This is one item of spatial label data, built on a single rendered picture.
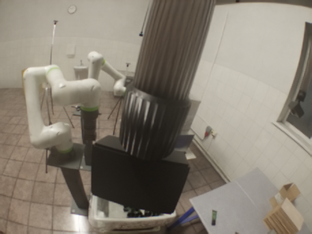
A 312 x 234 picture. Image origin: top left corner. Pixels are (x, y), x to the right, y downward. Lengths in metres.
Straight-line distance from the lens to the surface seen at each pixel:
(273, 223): 1.54
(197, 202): 1.18
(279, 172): 2.21
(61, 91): 0.57
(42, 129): 0.90
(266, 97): 2.21
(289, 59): 2.26
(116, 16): 4.83
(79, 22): 4.89
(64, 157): 1.01
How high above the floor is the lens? 1.67
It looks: 27 degrees down
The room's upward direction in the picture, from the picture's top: 15 degrees clockwise
